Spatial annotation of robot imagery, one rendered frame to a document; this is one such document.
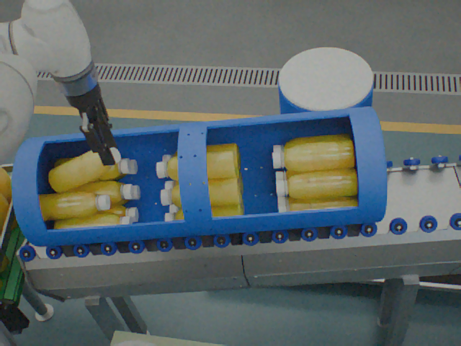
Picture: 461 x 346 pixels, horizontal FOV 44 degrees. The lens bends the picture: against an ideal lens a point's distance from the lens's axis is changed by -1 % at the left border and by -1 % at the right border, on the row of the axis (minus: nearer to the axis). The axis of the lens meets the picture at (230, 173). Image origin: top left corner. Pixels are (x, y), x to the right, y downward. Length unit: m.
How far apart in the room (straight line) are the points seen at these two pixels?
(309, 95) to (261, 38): 1.92
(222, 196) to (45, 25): 0.57
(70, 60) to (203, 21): 2.69
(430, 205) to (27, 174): 1.03
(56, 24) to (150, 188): 0.66
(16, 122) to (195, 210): 0.77
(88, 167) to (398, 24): 2.62
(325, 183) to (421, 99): 1.89
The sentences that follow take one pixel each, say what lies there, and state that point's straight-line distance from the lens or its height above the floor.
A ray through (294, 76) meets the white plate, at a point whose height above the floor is 1.04.
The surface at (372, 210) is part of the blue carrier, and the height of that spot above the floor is 1.10.
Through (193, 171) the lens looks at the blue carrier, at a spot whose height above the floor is 1.21.
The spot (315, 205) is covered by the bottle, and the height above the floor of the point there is 1.07.
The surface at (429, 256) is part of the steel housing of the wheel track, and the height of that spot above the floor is 0.85.
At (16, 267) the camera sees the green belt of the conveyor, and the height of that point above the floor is 0.89.
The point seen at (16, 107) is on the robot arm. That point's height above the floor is 1.83.
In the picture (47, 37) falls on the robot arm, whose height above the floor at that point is 1.61.
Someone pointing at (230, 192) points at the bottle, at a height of 1.12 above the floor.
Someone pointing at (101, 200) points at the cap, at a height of 1.12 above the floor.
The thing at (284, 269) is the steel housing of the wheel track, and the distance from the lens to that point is 1.58.
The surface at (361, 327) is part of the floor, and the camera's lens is 2.44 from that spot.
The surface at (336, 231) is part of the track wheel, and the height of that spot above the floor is 0.97.
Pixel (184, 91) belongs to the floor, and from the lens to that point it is 3.33.
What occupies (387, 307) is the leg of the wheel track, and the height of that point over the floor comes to 0.18.
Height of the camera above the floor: 2.22
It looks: 51 degrees down
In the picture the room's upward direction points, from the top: 11 degrees counter-clockwise
